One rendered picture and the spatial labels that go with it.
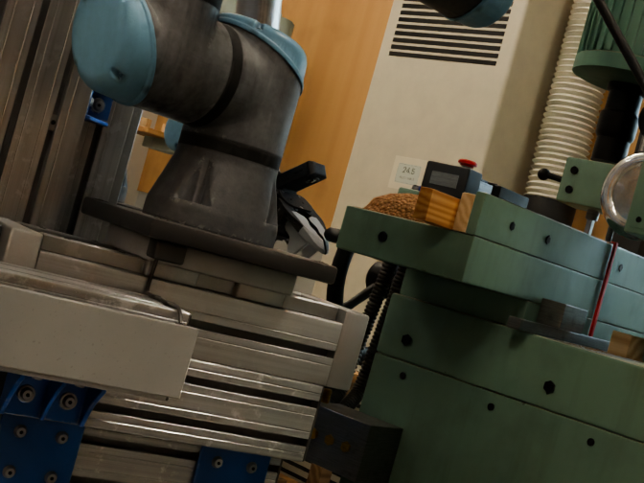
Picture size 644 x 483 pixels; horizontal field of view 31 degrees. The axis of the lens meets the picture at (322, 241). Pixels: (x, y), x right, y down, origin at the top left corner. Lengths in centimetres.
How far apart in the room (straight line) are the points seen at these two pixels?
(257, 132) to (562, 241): 55
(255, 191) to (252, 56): 14
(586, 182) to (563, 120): 154
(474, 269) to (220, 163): 39
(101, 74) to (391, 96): 245
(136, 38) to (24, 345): 31
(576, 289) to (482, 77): 173
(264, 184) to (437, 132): 218
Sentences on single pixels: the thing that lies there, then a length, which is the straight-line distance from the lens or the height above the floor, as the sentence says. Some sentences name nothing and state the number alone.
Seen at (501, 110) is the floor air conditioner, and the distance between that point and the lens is 331.
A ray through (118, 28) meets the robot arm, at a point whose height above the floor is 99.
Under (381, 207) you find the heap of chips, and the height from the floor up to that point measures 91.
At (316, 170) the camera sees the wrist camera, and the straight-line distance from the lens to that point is 194.
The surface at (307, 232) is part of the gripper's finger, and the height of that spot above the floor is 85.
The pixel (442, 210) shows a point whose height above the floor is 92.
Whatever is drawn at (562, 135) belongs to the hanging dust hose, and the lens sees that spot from 330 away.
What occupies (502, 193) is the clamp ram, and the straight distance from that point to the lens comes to 173.
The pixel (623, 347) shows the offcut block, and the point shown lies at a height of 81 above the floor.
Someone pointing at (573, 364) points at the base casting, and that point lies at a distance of 152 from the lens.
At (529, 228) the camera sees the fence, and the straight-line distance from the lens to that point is 154.
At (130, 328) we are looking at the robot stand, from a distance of 106.
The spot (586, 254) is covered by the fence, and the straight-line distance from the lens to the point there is 169.
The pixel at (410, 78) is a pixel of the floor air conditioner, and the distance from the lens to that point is 353.
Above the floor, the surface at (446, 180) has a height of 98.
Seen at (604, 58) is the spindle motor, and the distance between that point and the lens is 174.
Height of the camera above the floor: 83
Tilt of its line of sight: level
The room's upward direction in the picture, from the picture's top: 16 degrees clockwise
